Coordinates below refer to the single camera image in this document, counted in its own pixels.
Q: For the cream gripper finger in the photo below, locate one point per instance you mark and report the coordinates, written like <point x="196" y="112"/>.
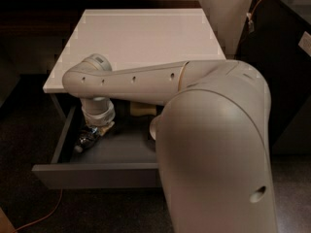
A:
<point x="104" y="129"/>

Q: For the yellow sponge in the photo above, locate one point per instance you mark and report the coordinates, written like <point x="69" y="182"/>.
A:
<point x="142" y="109"/>

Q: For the black side cabinet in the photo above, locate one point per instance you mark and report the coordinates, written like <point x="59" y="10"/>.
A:
<point x="277" y="43"/>

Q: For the grey top drawer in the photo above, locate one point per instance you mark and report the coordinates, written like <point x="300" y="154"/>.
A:
<point x="125" y="157"/>

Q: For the grey panel at left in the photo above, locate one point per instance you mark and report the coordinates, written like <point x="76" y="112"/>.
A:
<point x="9" y="75"/>

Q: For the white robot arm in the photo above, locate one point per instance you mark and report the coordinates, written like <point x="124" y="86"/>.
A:
<point x="211" y="138"/>

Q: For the clear plastic water bottle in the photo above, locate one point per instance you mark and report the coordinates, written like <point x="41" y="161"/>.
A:
<point x="87" y="137"/>

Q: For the grey three-drawer cabinet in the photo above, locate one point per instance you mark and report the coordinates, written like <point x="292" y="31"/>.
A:
<point x="144" y="56"/>

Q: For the dark wooden shelf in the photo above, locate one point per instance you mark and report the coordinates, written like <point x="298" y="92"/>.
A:
<point x="59" y="17"/>

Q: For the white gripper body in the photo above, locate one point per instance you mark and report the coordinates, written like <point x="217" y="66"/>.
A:
<point x="99" y="116"/>

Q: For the white round bowl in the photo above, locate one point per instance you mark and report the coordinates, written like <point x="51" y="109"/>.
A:
<point x="153" y="127"/>

